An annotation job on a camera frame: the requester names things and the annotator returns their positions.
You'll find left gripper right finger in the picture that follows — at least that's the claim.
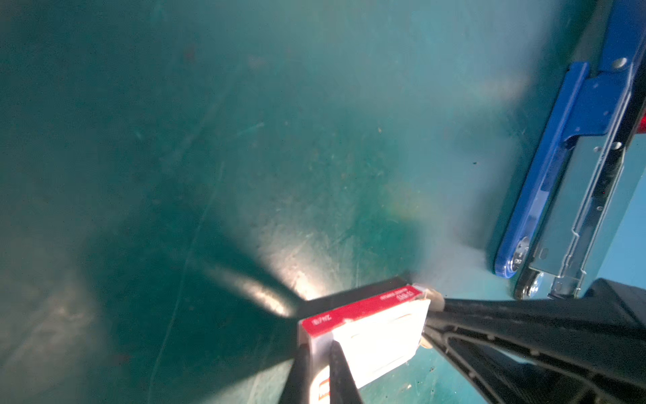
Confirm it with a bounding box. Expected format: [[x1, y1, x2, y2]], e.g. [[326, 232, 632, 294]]
[[422, 279, 645, 403]]

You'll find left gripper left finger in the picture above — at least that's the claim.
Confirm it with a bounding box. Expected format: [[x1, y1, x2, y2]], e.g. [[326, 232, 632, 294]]
[[279, 341, 363, 403]]

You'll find red white staple box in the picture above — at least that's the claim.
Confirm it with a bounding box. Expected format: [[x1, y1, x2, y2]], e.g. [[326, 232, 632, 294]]
[[297, 284, 445, 390]]

